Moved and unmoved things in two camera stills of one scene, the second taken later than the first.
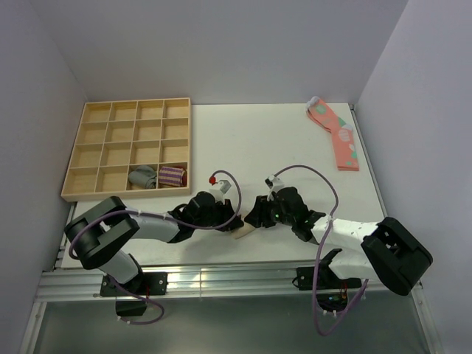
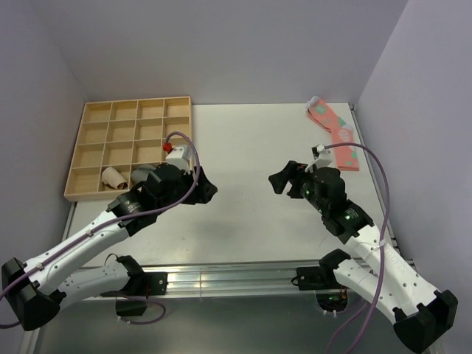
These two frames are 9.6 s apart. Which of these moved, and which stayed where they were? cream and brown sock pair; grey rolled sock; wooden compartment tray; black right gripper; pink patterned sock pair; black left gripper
Moved: black left gripper; cream and brown sock pair; black right gripper
Stayed: wooden compartment tray; grey rolled sock; pink patterned sock pair
